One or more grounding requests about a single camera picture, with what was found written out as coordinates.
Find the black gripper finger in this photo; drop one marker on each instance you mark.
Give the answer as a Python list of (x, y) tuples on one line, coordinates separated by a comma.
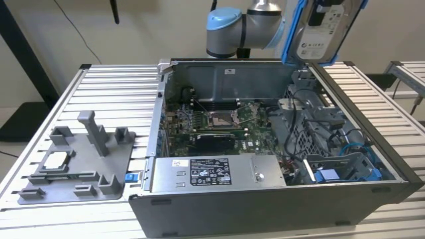
[(319, 18)]

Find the hard disk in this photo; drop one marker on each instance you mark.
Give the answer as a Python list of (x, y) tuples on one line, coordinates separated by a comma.
[(319, 44)]

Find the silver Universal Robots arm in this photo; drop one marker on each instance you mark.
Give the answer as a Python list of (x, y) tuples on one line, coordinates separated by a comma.
[(230, 37)]

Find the grey metal disk bay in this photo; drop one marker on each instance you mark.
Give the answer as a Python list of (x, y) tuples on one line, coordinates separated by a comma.
[(335, 159)]

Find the black box under side table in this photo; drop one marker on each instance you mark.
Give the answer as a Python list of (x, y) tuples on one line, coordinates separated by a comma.
[(380, 81)]

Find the grey slatted side table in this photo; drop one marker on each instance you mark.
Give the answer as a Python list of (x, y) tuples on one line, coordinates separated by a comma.
[(408, 72)]

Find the black RAM slot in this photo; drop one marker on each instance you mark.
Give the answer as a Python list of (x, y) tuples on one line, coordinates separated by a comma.
[(219, 100)]

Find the green motherboard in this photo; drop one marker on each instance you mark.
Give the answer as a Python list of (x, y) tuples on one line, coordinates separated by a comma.
[(257, 129)]

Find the grey metal drive cage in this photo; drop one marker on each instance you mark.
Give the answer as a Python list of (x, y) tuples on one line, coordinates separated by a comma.
[(315, 139)]

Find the thin metal locking lever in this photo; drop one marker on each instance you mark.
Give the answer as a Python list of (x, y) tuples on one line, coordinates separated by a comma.
[(203, 106)]

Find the CPU socket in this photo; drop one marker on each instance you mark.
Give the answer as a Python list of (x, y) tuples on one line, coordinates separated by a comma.
[(221, 120)]

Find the black graphics card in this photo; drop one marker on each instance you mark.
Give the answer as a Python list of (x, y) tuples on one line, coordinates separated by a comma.
[(214, 143)]

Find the black antenna stick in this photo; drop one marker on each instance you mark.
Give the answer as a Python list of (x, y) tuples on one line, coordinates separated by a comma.
[(115, 12)]

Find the silver power supply unit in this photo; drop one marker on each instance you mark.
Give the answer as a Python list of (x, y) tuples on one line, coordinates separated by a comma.
[(166, 179)]

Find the open black PC case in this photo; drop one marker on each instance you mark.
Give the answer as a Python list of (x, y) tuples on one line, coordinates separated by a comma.
[(233, 214)]

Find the blue case release latch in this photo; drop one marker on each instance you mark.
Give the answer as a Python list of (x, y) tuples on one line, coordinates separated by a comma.
[(131, 177)]

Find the grey plastic parts rack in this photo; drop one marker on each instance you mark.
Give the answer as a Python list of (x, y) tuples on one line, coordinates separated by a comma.
[(86, 174)]

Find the silver CPU chip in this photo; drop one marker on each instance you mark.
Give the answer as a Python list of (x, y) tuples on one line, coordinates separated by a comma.
[(58, 161)]

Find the black flat floor base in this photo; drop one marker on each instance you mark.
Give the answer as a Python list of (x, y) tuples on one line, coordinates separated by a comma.
[(21, 122)]

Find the blue plastic drive bracket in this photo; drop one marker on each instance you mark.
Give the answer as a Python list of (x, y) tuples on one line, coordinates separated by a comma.
[(327, 175)]

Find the black slanted post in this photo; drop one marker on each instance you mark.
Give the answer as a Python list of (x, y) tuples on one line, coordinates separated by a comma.
[(30, 49)]

